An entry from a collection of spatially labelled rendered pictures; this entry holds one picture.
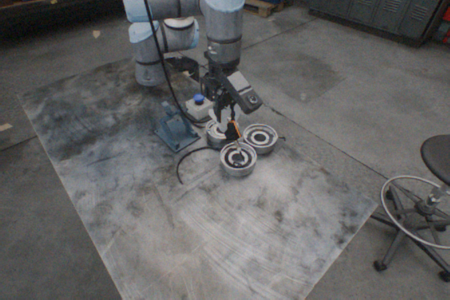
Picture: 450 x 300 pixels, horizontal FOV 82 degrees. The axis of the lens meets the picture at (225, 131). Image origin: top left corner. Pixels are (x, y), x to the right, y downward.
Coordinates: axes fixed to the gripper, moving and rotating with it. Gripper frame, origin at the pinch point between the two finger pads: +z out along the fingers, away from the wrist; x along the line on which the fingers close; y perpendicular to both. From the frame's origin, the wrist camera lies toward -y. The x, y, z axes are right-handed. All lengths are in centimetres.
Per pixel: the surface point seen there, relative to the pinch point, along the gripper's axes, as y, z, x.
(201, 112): 20.3, 10.3, -5.8
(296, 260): -31.7, 13.3, 9.2
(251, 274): -26.8, 13.3, 18.8
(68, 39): 334, 94, -37
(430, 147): -41, 32, -77
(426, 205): -54, 62, -77
